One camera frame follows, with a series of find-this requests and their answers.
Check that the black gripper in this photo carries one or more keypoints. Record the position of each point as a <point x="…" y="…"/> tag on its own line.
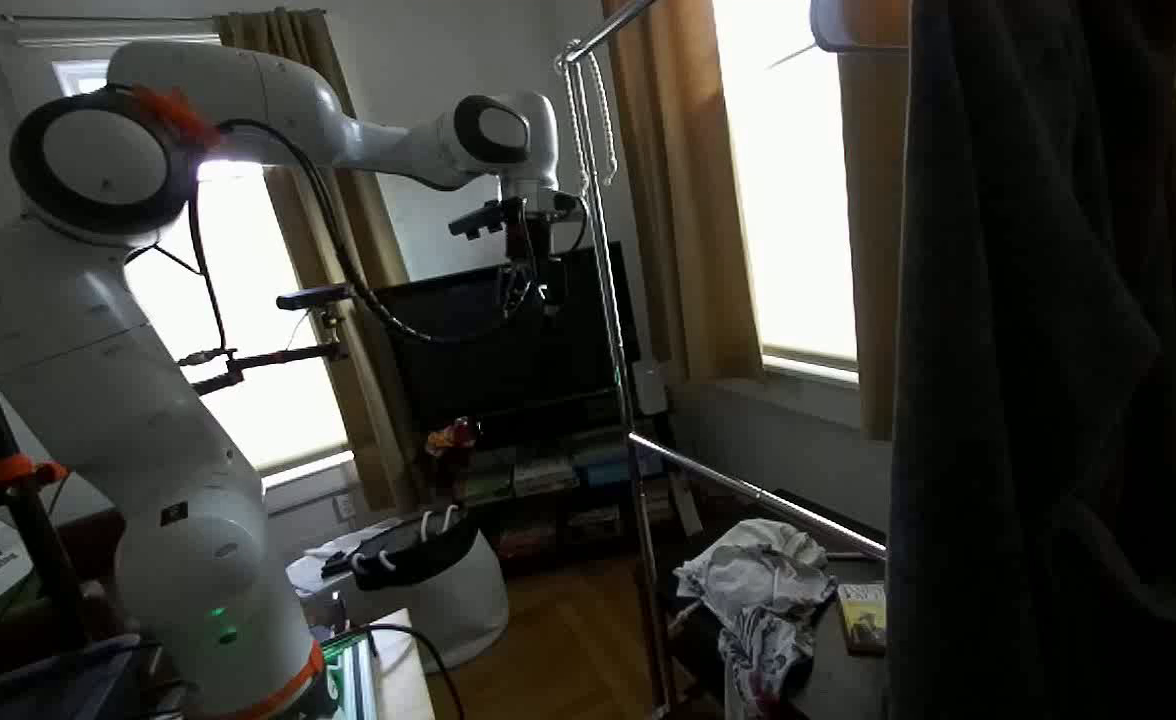
<point x="530" y="231"/>

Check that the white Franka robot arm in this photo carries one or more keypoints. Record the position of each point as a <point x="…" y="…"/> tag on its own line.
<point x="82" y="347"/>

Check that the chrome metal clothes rack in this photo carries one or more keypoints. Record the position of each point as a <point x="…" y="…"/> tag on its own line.
<point x="608" y="333"/>

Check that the black flat television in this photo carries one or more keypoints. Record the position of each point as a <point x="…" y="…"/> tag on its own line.
<point x="483" y="366"/>

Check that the small red flower ornament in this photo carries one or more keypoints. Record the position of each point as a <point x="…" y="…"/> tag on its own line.
<point x="448" y="441"/>

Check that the yellow curtain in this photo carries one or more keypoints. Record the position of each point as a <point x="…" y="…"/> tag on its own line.
<point x="875" y="266"/>
<point x="695" y="203"/>
<point x="364" y="386"/>

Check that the dark television shelf unit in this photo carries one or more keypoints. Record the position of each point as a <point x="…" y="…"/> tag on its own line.
<point x="548" y="521"/>

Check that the bright window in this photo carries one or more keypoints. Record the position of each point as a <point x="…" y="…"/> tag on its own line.
<point x="791" y="174"/>
<point x="268" y="305"/>

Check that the white laundry hamper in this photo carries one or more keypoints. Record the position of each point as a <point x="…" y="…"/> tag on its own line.
<point x="448" y="593"/>

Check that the white crumpled clothes pile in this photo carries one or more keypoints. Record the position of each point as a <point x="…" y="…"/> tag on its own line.
<point x="753" y="566"/>

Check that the small yellow book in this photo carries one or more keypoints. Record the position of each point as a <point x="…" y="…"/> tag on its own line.
<point x="862" y="618"/>

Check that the dark hanging garment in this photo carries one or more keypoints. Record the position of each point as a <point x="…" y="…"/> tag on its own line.
<point x="1043" y="373"/>

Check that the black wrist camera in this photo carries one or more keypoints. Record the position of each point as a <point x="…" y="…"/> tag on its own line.
<point x="483" y="218"/>

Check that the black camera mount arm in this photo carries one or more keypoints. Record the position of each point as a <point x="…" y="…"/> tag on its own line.
<point x="282" y="354"/>

